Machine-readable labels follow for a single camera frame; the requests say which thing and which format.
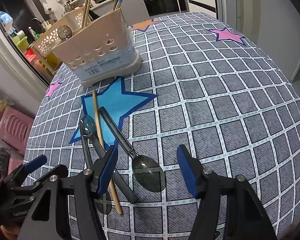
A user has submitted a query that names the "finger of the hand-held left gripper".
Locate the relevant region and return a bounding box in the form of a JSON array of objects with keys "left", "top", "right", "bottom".
[
  {"left": 11, "top": 164, "right": 69, "bottom": 193},
  {"left": 5, "top": 154, "right": 48, "bottom": 184}
]

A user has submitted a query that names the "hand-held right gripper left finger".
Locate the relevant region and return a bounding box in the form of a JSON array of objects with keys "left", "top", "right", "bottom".
[{"left": 17, "top": 144, "right": 119, "bottom": 240}]

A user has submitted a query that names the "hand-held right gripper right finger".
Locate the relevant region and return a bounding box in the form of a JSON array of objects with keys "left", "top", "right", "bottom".
[{"left": 176, "top": 144, "right": 278, "bottom": 240}]

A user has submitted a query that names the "beige plastic utensil holder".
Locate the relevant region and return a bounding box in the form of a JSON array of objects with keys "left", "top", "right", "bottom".
[{"left": 52, "top": 7, "right": 142, "bottom": 89}]

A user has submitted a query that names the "pink plastic stool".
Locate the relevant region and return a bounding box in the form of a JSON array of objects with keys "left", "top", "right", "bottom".
[{"left": 0, "top": 106, "right": 34, "bottom": 156}]

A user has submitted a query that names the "yellow oil bottle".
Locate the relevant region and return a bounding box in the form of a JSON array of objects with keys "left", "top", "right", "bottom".
[{"left": 41, "top": 52, "right": 59, "bottom": 73}]

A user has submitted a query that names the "red sign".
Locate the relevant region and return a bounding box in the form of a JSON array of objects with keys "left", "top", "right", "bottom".
[{"left": 24, "top": 50, "right": 38, "bottom": 67}]

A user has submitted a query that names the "green plastic basket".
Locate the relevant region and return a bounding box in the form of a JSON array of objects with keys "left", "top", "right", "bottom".
[{"left": 11, "top": 30, "right": 28, "bottom": 50}]

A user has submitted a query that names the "beige flower-cutout basket trolley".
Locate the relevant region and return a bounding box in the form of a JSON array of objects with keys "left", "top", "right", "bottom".
[{"left": 30, "top": 6, "right": 90, "bottom": 75}]

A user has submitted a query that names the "green dish soap bottle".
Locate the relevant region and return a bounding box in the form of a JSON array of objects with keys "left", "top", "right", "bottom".
[{"left": 27, "top": 26, "right": 39, "bottom": 39}]

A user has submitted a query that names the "black kitchen faucet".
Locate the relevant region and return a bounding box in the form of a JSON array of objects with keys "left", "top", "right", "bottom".
[{"left": 30, "top": 17, "right": 43, "bottom": 31}]

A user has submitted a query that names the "blue plastic bag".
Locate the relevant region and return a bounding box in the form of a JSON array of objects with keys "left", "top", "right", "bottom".
[{"left": 0, "top": 10, "right": 14, "bottom": 28}]

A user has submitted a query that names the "black cloth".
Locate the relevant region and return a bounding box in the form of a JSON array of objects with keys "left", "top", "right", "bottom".
[{"left": 88, "top": 9, "right": 101, "bottom": 22}]

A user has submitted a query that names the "black built-in oven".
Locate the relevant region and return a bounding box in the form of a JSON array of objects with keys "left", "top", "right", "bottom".
[{"left": 141, "top": 0, "right": 188, "bottom": 18}]

